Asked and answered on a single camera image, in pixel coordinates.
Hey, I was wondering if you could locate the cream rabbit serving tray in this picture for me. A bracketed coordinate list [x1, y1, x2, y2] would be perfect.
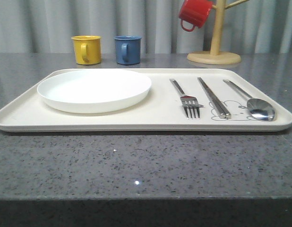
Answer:
[0, 69, 292, 132]

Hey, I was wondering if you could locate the silver spoon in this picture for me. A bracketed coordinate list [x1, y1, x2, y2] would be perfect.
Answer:
[223, 79, 275, 122]

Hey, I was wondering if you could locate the white round plate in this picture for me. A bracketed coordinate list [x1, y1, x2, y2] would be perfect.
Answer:
[37, 69, 152, 114]

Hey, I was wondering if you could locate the blue mug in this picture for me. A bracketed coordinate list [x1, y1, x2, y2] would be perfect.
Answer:
[114, 35, 142, 65]

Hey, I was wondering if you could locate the silver fork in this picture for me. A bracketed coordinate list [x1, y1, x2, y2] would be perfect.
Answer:
[169, 79, 201, 120]

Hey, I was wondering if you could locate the wooden mug tree stand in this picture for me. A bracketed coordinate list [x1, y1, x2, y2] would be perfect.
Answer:
[187, 0, 248, 65]

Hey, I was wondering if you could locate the yellow mug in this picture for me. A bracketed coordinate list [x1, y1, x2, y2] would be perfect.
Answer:
[71, 35, 102, 65]

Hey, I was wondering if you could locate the grey curtain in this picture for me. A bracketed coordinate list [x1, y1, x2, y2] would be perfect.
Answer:
[0, 0, 292, 54]

